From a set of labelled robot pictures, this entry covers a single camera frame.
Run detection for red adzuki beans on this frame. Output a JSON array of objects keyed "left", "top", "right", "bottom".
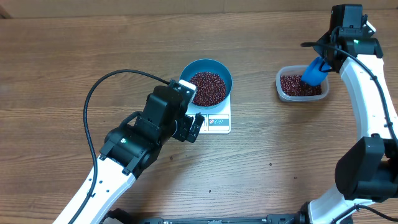
[{"left": 189, "top": 72, "right": 322, "bottom": 106}]

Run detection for blue plastic measuring scoop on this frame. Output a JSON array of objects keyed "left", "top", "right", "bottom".
[{"left": 301, "top": 57, "right": 331, "bottom": 86}]

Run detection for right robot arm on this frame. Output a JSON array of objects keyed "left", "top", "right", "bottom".
[{"left": 297, "top": 4, "right": 397, "bottom": 223}]

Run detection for clear plastic container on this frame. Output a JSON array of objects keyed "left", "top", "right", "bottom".
[{"left": 275, "top": 65, "right": 330, "bottom": 103}]

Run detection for white digital kitchen scale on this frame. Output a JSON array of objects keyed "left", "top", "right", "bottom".
[{"left": 187, "top": 96, "right": 231, "bottom": 134}]

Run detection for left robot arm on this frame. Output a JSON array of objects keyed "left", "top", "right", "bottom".
[{"left": 55, "top": 80, "right": 204, "bottom": 223}]

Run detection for teal metal bowl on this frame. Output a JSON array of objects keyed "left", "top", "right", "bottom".
[{"left": 180, "top": 58, "right": 233, "bottom": 107}]

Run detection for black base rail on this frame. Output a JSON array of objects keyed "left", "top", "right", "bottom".
[{"left": 99, "top": 208, "right": 308, "bottom": 224}]

